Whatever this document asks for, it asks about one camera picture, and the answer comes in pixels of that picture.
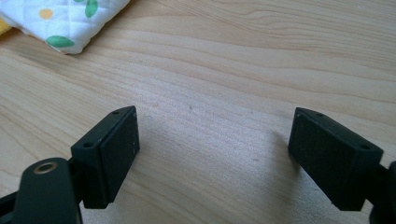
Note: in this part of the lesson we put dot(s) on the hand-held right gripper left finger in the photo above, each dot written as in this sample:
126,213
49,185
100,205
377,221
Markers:
106,155

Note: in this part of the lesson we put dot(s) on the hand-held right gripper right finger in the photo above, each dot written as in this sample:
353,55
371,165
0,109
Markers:
330,161

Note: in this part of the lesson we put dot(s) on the white quilted cloth with dots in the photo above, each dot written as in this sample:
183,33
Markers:
62,21

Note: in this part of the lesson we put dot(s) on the yellow cloth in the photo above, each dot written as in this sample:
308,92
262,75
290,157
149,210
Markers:
3,27

